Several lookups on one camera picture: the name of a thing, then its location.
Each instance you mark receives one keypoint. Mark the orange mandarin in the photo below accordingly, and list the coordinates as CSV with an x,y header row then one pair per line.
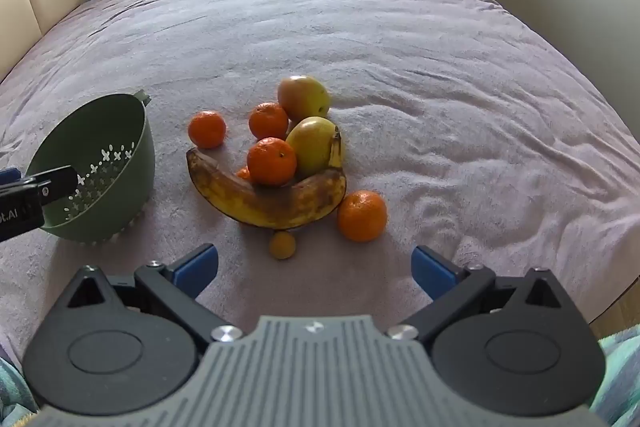
x,y
269,121
207,129
271,161
362,215

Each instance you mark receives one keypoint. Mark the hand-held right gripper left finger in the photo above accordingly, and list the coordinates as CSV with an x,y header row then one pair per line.
x,y
195,269

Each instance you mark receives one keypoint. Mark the spotted brown yellow banana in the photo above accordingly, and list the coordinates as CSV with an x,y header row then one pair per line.
x,y
260,207

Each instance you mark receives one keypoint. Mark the small yellow-brown fruit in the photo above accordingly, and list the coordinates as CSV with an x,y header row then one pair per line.
x,y
243,173
282,245

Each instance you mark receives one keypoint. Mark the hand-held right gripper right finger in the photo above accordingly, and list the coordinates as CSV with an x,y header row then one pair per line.
x,y
432,271

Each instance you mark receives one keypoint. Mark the green colander bowl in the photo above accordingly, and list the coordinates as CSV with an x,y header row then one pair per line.
x,y
125,127

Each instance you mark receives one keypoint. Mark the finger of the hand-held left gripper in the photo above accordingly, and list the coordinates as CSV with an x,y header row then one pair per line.
x,y
7,174
57,184

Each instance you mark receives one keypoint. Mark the teal patterned clothing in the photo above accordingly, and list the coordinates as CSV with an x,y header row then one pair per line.
x,y
620,382

